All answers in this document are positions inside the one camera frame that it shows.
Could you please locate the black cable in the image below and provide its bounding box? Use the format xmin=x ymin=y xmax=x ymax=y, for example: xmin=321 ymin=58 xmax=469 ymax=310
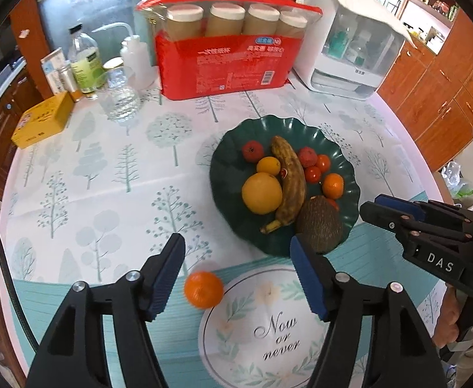
xmin=0 ymin=197 xmax=39 ymax=348

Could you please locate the small metal can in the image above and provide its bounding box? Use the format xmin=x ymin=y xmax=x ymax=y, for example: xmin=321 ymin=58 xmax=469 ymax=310
xmin=58 ymin=62 xmax=83 ymax=102

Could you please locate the small yellow kumquat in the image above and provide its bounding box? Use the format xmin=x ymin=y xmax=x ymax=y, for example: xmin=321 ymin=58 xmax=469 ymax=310
xmin=257 ymin=156 xmax=281 ymax=176

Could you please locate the clear bottle green label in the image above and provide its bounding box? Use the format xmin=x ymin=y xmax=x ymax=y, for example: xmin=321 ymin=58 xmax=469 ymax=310
xmin=68 ymin=23 xmax=104 ymax=99

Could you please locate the person right hand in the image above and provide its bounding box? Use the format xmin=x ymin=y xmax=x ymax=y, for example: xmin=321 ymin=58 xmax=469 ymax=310
xmin=432 ymin=285 xmax=460 ymax=349

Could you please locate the white squeeze bottle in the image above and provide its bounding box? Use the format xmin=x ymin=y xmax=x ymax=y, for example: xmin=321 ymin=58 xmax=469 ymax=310
xmin=93 ymin=22 xmax=158 ymax=91

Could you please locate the cherry tomato with stem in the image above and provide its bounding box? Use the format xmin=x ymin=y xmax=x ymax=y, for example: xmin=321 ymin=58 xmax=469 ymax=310
xmin=304 ymin=166 xmax=321 ymax=184

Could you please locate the larger red tomato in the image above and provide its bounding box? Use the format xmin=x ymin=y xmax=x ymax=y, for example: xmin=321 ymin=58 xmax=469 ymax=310
xmin=326 ymin=198 xmax=340 ymax=211

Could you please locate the red lychee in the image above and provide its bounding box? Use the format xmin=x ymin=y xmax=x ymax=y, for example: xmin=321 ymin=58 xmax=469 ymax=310
xmin=298 ymin=146 xmax=318 ymax=168
xmin=242 ymin=140 xmax=265 ymax=164

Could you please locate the white countertop sterilizer appliance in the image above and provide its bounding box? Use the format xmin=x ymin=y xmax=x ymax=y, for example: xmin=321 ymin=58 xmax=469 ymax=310
xmin=293 ymin=0 xmax=414 ymax=100

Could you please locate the small white carton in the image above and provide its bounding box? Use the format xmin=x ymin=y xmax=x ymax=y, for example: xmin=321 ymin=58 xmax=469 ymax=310
xmin=40 ymin=47 xmax=67 ymax=95

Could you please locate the dark brown avocado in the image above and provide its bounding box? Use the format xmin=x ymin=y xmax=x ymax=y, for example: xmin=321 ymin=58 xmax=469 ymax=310
xmin=296 ymin=195 xmax=343 ymax=254

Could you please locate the large yellow orange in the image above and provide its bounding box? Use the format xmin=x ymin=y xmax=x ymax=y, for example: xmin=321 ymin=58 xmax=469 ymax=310
xmin=241 ymin=173 xmax=283 ymax=215

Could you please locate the clear drinking glass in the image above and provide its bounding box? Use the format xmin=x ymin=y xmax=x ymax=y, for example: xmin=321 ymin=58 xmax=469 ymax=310
xmin=95 ymin=67 xmax=142 ymax=123

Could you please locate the dark green scalloped plate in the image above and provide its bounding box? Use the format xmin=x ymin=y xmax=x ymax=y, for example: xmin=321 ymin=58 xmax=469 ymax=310
xmin=208 ymin=115 xmax=362 ymax=258

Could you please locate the mandarin orange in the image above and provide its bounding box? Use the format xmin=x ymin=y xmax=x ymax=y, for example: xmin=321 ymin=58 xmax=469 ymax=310
xmin=321 ymin=173 xmax=344 ymax=200
xmin=183 ymin=272 xmax=224 ymax=309

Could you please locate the spotted ripe banana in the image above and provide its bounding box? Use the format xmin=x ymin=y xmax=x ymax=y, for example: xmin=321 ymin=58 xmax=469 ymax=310
xmin=260 ymin=136 xmax=307 ymax=235

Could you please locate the red paper cup package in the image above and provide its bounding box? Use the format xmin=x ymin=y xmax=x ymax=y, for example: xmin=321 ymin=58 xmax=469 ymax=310
xmin=137 ymin=0 xmax=322 ymax=101

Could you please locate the small red tomato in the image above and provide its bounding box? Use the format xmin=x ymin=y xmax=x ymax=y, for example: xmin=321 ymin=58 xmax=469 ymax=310
xmin=315 ymin=154 xmax=331 ymax=174

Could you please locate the yellow cardboard box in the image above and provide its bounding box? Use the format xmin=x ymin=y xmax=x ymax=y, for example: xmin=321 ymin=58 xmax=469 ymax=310
xmin=11 ymin=91 xmax=74 ymax=149

